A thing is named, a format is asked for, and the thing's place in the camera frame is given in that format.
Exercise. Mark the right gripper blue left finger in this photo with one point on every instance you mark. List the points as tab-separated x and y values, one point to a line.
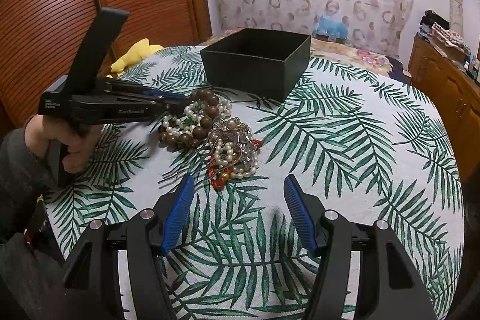
151	234

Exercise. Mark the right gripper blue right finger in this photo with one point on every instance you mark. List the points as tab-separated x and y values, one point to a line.
328	235

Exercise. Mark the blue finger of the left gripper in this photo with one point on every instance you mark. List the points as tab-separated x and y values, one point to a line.
168	107
134	89

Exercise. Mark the silver crystal hair comb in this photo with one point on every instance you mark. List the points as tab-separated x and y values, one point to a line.
234	146

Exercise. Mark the black square jewelry box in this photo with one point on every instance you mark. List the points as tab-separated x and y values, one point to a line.
264	62

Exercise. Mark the yellow plush toy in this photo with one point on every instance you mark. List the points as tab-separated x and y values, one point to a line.
138	52

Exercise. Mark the palm leaf print tablecloth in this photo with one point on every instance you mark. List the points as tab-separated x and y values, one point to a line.
368	146

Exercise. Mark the dark grey left sleeve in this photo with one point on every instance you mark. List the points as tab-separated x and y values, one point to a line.
28	277

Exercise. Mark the blue plush toy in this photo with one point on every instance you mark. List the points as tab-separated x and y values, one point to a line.
330	28

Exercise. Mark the wooden sideboard cabinet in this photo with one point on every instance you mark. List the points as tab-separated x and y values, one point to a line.
456	98

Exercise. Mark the stack of folded fabrics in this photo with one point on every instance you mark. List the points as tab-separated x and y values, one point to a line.
436	30

